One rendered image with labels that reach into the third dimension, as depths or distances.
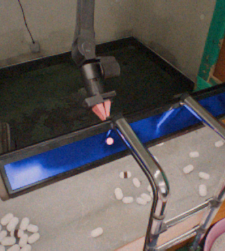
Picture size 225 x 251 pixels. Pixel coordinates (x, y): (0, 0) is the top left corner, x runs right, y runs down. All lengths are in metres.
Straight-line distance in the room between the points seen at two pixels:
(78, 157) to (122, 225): 0.35
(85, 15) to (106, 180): 0.53
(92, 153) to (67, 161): 0.05
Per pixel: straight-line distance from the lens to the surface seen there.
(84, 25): 0.90
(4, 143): 1.57
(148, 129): 0.51
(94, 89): 0.83
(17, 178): 0.47
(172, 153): 0.93
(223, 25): 1.02
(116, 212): 0.79
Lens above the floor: 1.43
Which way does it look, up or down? 44 degrees down
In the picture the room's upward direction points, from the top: straight up
